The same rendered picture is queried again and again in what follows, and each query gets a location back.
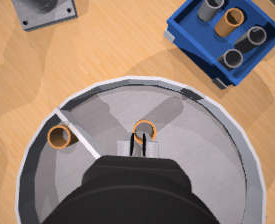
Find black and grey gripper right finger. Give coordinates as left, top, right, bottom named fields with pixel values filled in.
left=142, top=133, right=159, bottom=158

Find bronze bushing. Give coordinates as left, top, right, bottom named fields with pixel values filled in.
left=47, top=125, right=79, bottom=149
left=215, top=8, right=244, bottom=37
left=132, top=120, right=156, bottom=144

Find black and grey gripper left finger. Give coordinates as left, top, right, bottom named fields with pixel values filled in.
left=117, top=132, right=134, bottom=156

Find blue crate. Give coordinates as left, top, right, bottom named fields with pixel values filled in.
left=164, top=0, right=275, bottom=90

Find grey metal sleeve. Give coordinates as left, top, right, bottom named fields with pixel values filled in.
left=216, top=49, right=243, bottom=71
left=197, top=0, right=224, bottom=22
left=234, top=26, right=266, bottom=54

